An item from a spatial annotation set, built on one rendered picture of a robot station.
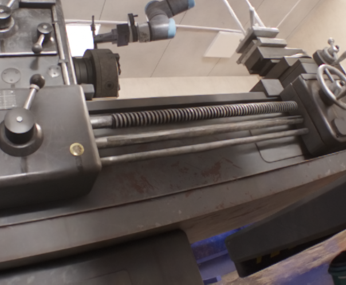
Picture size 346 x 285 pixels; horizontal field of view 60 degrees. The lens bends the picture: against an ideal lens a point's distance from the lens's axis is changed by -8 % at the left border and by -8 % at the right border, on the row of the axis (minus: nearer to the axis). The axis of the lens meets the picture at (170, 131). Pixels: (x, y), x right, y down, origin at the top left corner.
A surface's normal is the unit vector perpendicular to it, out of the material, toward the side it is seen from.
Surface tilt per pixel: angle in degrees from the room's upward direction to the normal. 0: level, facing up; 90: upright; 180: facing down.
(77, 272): 90
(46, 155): 90
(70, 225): 90
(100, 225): 90
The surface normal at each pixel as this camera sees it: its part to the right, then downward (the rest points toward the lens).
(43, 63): 0.37, -0.50
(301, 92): -0.87, 0.10
